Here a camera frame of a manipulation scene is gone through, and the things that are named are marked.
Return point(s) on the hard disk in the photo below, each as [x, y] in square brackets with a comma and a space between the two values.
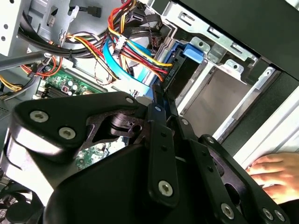
[192, 52]

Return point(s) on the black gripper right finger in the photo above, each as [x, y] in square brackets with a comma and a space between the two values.
[206, 161]

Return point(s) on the person's hand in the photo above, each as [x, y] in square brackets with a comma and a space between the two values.
[278, 172]

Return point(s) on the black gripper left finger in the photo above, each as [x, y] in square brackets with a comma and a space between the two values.
[70, 109]

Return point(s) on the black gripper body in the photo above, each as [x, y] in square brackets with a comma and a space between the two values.
[105, 186]

